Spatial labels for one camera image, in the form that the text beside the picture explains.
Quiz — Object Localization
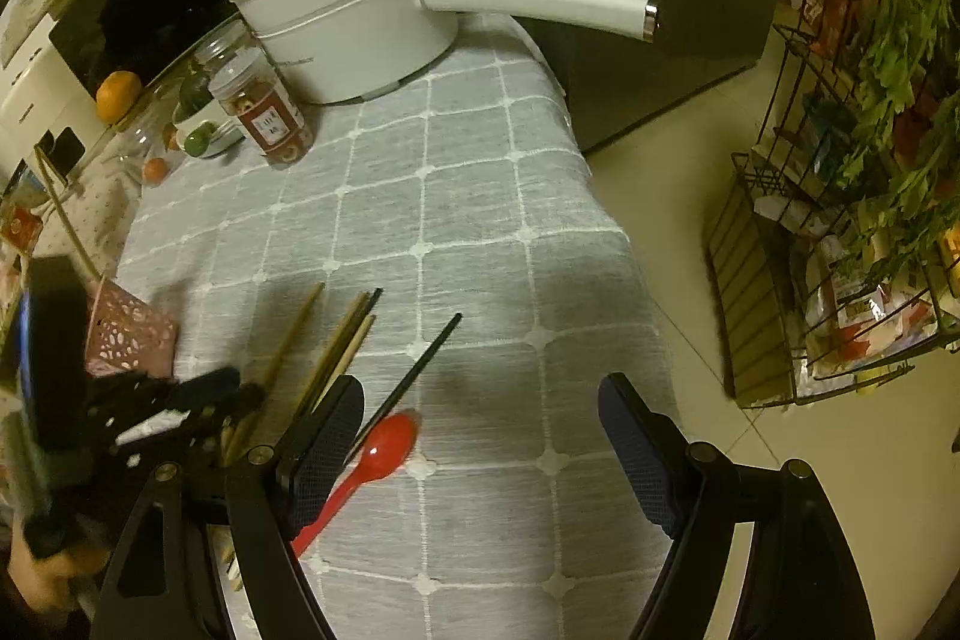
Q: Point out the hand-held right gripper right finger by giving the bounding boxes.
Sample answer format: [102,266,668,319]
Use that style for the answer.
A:
[598,372,877,640]

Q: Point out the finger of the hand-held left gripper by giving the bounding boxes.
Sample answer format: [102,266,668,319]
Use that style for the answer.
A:
[191,383,268,442]
[171,366,242,408]

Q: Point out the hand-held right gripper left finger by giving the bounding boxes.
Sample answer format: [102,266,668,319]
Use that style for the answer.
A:
[88,374,366,640]

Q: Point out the red plastic spoon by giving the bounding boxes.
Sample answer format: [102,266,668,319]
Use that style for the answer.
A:
[289,411,419,558]

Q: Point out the pink perforated utensil holder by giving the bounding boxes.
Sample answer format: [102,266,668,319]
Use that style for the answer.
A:
[84,276,179,378]

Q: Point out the light wooden chopstick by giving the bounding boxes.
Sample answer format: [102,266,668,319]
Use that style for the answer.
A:
[292,290,372,417]
[222,281,327,465]
[309,314,377,414]

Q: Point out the black chopstick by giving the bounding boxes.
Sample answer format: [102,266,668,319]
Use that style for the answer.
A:
[343,311,464,465]

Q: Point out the dark wooden chopstick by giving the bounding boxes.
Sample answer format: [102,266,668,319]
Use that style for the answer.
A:
[304,287,385,412]

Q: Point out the person's left hand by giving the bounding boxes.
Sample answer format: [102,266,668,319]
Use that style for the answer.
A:
[9,531,107,612]

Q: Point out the red tin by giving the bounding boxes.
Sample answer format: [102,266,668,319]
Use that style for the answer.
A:
[0,209,40,255]

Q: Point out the floral tablecloth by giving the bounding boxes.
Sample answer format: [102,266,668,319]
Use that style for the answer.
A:
[64,122,155,281]

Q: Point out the clear glass jar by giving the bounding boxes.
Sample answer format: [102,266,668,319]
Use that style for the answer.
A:
[120,111,185,189]

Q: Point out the stack of white plates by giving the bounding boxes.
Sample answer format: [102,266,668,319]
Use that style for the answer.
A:
[171,104,248,160]

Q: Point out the heap of snack packets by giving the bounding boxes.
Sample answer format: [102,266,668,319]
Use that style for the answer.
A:
[795,231,942,390]

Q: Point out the orange fruit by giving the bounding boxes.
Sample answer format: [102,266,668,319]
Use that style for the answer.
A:
[95,71,143,124]

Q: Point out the grey checked tablecloth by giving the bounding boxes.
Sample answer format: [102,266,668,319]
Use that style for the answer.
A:
[112,14,683,640]

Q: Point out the red label spice jar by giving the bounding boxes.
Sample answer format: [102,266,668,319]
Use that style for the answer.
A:
[208,47,316,169]

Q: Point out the grey lid spice jar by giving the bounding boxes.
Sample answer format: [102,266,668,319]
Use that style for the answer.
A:
[193,19,252,86]

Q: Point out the black microwave oven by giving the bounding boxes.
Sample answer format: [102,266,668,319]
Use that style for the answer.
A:
[46,0,252,90]

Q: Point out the white electric pot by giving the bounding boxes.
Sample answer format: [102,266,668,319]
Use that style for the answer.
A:
[223,0,661,105]

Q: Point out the green leafy vegetables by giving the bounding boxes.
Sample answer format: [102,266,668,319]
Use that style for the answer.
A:
[832,0,960,281]

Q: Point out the brown wire rack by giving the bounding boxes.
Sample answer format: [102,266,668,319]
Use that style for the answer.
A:
[705,0,960,412]

